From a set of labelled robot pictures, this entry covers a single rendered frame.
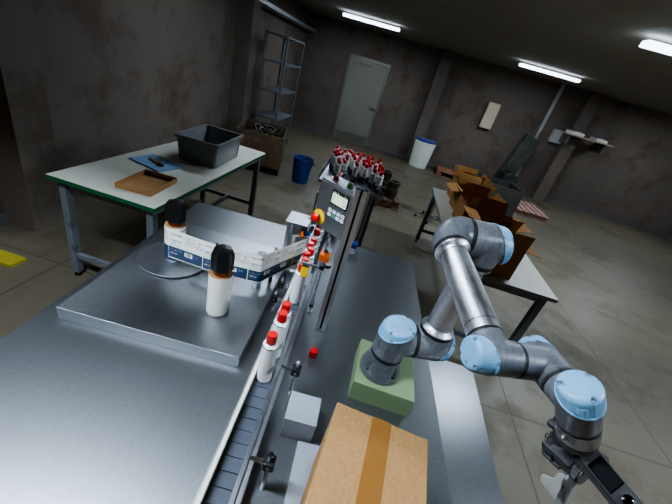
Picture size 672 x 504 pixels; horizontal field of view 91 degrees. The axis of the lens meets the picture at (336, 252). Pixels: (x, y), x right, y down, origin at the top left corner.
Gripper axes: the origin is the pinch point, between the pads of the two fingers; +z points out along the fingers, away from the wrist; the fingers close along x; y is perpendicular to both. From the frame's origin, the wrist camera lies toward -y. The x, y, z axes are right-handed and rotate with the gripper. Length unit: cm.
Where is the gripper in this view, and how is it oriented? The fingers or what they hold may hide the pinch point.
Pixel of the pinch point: (583, 494)
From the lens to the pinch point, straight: 106.8
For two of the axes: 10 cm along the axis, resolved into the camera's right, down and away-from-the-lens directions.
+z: 3.0, 8.3, 4.6
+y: -3.9, -3.4, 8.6
